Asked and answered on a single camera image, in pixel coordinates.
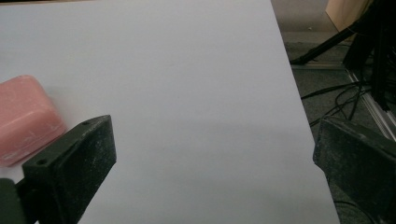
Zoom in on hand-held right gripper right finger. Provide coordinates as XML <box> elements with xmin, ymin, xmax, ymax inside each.
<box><xmin>312</xmin><ymin>116</ymin><xmax>396</xmax><ymax>224</ymax></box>

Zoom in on black stand leg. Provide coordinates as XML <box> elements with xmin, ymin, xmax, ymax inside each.
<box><xmin>289</xmin><ymin>22</ymin><xmax>363</xmax><ymax>66</ymax></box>

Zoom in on pink soap bar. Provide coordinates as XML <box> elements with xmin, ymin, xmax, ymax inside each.
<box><xmin>0</xmin><ymin>74</ymin><xmax>67</xmax><ymax>167</ymax></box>

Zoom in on black cable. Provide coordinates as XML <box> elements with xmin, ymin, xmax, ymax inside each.
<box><xmin>300</xmin><ymin>79</ymin><xmax>373</xmax><ymax>128</ymax></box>

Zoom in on black stand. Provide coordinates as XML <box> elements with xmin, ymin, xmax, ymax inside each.
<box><xmin>342</xmin><ymin>0</ymin><xmax>396</xmax><ymax>112</ymax></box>

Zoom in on wooden board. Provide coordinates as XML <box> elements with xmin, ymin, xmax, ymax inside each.
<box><xmin>325</xmin><ymin>0</ymin><xmax>375</xmax><ymax>33</ymax></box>

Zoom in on aluminium frame rail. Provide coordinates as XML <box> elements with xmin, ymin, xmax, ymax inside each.
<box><xmin>345</xmin><ymin>68</ymin><xmax>396</xmax><ymax>142</ymax></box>

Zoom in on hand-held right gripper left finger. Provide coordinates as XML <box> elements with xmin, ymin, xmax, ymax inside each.
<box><xmin>15</xmin><ymin>114</ymin><xmax>118</xmax><ymax>224</ymax></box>

